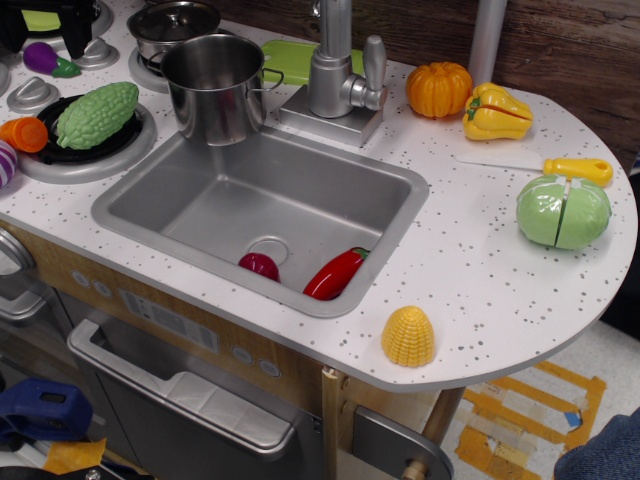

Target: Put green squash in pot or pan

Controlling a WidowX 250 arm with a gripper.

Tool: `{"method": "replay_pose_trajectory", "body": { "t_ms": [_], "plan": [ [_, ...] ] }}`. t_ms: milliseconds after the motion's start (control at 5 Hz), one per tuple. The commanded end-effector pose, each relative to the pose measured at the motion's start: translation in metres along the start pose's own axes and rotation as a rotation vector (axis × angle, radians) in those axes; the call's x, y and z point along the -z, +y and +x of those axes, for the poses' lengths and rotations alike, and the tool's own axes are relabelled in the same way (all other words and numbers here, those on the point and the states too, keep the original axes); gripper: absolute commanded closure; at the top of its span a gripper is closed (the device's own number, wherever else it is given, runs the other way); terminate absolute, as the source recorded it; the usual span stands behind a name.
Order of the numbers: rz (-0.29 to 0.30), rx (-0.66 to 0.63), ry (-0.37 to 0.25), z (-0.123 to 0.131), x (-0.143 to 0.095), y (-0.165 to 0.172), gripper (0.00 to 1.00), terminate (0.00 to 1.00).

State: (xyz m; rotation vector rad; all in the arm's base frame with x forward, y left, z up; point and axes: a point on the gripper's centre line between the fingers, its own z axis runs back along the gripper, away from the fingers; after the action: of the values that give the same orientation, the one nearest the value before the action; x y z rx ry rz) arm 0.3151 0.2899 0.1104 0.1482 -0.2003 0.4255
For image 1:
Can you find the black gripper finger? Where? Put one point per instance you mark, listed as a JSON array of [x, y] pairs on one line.
[[13, 36], [76, 35]]

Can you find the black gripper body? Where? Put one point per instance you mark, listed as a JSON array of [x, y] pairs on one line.
[[11, 11]]

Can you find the bumpy green toy squash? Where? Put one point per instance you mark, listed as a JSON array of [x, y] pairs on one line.
[[96, 116]]

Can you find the small steel pot with lid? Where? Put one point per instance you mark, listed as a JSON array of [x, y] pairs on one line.
[[160, 27]]

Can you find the tall steel pot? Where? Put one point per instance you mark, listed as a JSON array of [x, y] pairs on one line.
[[216, 83]]

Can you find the green toy plate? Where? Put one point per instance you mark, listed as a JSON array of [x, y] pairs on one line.
[[41, 21]]

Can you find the grey stove knob rear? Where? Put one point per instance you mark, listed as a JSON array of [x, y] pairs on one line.
[[98, 55]]

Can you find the grey stove knob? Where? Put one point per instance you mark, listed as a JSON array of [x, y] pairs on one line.
[[32, 96], [98, 55]]

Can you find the purple toy eggplant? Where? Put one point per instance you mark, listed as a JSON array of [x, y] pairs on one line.
[[40, 57]]

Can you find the grey stove knob front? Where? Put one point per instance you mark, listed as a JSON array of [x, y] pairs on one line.
[[32, 96]]

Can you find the orange toy carrot piece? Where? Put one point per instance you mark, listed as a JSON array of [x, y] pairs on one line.
[[27, 134]]

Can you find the black coil stove burner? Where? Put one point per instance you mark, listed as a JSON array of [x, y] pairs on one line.
[[52, 153]]

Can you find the purple striped toy onion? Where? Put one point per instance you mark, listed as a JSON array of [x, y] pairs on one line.
[[8, 164]]

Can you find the green plastic cutting board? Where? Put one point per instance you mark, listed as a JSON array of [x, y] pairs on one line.
[[291, 58]]

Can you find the silver toy faucet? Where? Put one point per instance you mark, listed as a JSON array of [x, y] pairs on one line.
[[338, 103]]

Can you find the grey toy sink basin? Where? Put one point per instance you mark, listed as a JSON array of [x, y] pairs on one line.
[[300, 202]]

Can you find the dark red toy radish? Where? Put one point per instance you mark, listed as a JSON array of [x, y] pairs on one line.
[[260, 264]]

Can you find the red toy chili pepper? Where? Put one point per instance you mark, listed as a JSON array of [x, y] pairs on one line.
[[331, 280]]

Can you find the orange toy pumpkin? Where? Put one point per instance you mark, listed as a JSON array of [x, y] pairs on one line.
[[438, 89]]

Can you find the blue clamp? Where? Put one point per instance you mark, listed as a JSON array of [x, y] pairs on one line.
[[44, 410]]

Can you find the grey toy oven door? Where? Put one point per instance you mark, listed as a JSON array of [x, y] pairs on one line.
[[200, 400]]

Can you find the white vertical pole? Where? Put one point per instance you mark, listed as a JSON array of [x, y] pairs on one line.
[[486, 38]]

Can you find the yellow toy bell pepper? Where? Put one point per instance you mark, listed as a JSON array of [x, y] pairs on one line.
[[491, 112]]

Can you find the yellow toy corn piece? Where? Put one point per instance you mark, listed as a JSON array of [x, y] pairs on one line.
[[408, 337]]

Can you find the green toy cabbage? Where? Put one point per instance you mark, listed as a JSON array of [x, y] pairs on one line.
[[566, 214]]

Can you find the blue jeans knee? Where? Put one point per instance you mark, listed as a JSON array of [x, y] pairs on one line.
[[611, 454]]

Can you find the grey dishwasher handle left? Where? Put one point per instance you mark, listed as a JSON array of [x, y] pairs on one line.
[[23, 298]]

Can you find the yellow handled toy knife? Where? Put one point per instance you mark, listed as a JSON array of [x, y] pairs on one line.
[[597, 171]]

